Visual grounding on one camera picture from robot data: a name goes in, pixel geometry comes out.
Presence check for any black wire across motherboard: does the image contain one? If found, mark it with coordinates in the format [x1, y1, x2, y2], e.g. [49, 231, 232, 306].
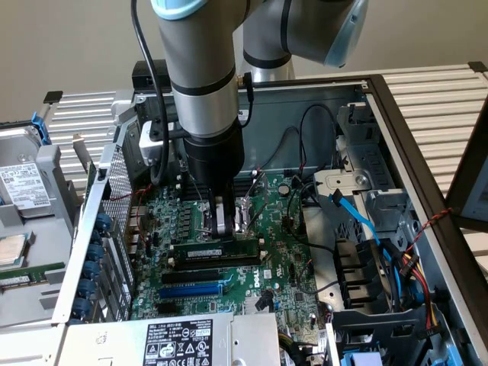
[304, 240, 337, 255]

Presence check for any green RAM stick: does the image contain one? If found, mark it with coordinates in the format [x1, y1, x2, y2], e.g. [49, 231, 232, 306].
[169, 241, 262, 262]
[0, 262, 66, 287]

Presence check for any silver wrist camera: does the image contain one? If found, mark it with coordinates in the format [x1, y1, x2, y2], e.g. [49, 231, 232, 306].
[138, 120, 172, 166]

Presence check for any green Dell motherboard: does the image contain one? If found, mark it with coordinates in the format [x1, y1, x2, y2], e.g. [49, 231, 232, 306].
[129, 172, 329, 346]

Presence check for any grey parts rack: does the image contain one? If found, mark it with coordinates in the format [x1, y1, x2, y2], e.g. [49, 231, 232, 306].
[0, 120, 89, 329]

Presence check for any black wire plug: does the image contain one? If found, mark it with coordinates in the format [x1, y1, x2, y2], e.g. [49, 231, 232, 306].
[254, 291, 274, 311]

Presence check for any silver CPU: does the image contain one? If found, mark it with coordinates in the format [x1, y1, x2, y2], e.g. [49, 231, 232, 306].
[0, 232, 32, 267]

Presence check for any long black expansion slot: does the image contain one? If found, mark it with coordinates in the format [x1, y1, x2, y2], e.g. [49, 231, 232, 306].
[160, 269, 221, 286]

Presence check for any blue plastic disk rail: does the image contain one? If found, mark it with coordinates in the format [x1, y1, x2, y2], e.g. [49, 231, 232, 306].
[32, 110, 53, 146]

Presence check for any black camera bracket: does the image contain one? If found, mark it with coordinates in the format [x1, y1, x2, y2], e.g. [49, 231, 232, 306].
[147, 119, 185, 142]

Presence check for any low looped black wire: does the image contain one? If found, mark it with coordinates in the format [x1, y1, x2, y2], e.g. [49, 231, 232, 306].
[261, 125, 306, 172]

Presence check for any silver chipset heat sink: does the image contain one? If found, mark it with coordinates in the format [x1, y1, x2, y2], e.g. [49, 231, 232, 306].
[243, 295, 276, 316]

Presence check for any yellow black wire bundle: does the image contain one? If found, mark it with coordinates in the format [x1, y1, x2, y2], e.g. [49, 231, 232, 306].
[278, 330, 319, 366]

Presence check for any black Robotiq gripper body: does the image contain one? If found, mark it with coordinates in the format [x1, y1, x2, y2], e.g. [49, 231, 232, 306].
[182, 124, 246, 191]

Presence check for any open grey PC case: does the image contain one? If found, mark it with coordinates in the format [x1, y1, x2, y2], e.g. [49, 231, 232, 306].
[51, 74, 488, 366]

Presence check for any silver metal disk bay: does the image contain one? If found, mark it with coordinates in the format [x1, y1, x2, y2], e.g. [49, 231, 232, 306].
[335, 101, 411, 234]

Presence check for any thin metal locking lever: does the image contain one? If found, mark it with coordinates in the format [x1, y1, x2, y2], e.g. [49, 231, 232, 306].
[178, 159, 209, 211]
[246, 197, 270, 236]

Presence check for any black block behind case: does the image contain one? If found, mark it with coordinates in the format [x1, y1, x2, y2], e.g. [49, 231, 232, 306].
[131, 59, 172, 92]

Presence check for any blue SATA wire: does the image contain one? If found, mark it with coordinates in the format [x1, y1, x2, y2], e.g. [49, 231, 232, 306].
[328, 188, 382, 245]

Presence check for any black plastic fan shroud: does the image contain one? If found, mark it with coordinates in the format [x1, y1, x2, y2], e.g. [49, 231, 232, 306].
[332, 239, 396, 310]

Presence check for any black framed panel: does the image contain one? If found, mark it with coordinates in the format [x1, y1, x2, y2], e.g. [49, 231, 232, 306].
[445, 88, 488, 232]

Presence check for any black plastic drive caddy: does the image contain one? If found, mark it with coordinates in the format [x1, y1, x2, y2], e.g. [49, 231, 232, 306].
[329, 307, 434, 366]

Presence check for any tall looped black wire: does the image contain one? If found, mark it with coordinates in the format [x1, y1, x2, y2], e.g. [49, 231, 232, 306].
[298, 103, 341, 180]

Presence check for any grey power supply with label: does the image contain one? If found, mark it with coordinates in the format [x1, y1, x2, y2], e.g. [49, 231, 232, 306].
[56, 311, 281, 366]

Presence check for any blue plastic caddy piece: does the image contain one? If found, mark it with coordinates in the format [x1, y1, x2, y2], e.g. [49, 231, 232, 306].
[341, 351, 384, 366]

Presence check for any graphics card with metal bracket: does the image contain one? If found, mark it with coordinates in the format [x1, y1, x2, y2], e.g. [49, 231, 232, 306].
[72, 132, 97, 195]

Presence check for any red black twisted wire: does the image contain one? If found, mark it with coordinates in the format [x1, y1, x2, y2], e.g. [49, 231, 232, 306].
[413, 207, 454, 245]

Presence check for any black camera cable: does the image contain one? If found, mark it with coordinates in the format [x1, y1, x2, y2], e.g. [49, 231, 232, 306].
[130, 0, 171, 187]

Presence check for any blue expansion slot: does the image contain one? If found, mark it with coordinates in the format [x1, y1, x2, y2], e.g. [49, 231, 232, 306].
[157, 282, 225, 300]

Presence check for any yellow red power wire bundle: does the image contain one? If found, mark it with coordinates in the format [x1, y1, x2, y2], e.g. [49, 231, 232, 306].
[398, 243, 441, 335]

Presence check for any silver hard disk with label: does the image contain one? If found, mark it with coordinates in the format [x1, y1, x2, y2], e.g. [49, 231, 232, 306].
[0, 127, 54, 218]

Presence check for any CPU socket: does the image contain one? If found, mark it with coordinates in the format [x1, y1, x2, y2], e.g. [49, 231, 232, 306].
[194, 200, 252, 244]

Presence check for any thin red wire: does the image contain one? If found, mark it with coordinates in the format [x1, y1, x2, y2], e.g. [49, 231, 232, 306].
[109, 184, 158, 203]

